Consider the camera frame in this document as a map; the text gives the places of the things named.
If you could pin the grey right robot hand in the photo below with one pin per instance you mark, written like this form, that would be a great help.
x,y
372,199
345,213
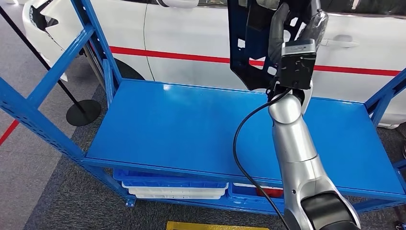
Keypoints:
x,y
277,31

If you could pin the black plastic plate bracket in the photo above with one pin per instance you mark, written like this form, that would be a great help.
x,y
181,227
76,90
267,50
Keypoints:
x,y
236,31

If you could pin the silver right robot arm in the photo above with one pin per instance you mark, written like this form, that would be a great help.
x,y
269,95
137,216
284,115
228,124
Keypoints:
x,y
295,143

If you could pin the blue metal shelf rack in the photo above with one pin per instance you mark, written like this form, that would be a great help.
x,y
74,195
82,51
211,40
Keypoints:
x,y
158,127

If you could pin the red plastic part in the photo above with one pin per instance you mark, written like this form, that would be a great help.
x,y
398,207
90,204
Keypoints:
x,y
269,192

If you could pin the white car with red stripe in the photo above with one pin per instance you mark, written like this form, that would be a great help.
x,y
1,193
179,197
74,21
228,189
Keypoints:
x,y
190,31

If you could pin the white car side mirror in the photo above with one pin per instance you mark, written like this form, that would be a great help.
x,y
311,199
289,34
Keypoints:
x,y
180,3

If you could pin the black car wheel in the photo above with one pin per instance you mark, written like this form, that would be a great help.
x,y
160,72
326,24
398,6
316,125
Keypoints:
x,y
128,71

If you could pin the blue plastic bin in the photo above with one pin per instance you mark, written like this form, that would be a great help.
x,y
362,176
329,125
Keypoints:
x,y
152,177
247,200

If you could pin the yellow floor tape square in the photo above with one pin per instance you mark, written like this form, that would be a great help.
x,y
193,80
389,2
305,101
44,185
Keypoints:
x,y
206,226

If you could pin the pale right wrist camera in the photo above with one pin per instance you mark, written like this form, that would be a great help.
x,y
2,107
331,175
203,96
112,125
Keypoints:
x,y
298,47

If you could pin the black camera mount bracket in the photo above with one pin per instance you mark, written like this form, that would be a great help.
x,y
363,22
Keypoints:
x,y
296,73

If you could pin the grey metal frame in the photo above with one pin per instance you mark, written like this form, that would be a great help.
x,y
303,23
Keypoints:
x,y
94,65

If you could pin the black stanchion post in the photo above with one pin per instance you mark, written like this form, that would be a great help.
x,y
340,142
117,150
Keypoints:
x,y
83,112

